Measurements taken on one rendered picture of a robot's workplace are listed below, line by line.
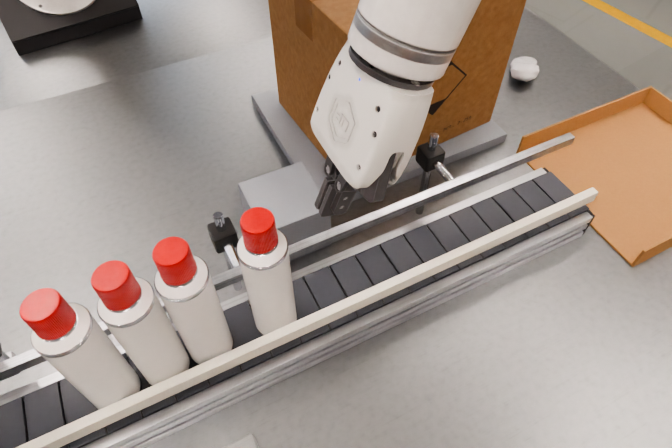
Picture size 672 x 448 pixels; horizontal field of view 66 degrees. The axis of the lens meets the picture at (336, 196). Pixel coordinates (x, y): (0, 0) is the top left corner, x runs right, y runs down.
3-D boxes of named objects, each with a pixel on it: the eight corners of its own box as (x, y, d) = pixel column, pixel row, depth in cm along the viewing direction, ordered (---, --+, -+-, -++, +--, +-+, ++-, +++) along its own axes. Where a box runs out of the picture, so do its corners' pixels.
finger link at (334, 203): (337, 161, 48) (316, 212, 52) (353, 184, 46) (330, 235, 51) (365, 159, 50) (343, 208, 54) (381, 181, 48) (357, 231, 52)
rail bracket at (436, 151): (431, 242, 78) (450, 167, 65) (405, 208, 82) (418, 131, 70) (449, 234, 79) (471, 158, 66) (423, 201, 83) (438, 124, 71)
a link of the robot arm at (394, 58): (336, -8, 41) (325, 27, 43) (393, 51, 36) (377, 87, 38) (417, 2, 46) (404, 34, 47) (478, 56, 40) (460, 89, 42)
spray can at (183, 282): (197, 375, 60) (148, 284, 44) (184, 337, 63) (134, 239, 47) (240, 356, 62) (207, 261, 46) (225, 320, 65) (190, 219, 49)
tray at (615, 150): (632, 267, 75) (645, 252, 72) (515, 153, 90) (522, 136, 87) (768, 196, 84) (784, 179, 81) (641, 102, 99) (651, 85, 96)
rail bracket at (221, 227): (242, 326, 69) (221, 257, 57) (224, 283, 74) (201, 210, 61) (265, 316, 70) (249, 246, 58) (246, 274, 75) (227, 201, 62)
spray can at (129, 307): (151, 398, 58) (83, 311, 43) (140, 358, 61) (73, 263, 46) (196, 377, 60) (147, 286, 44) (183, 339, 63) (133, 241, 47)
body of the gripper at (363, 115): (330, 14, 43) (295, 124, 50) (393, 84, 37) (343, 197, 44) (401, 21, 47) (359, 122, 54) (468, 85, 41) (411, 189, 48)
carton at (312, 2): (346, 187, 83) (349, 37, 62) (278, 102, 96) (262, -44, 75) (491, 121, 92) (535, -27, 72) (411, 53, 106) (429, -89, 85)
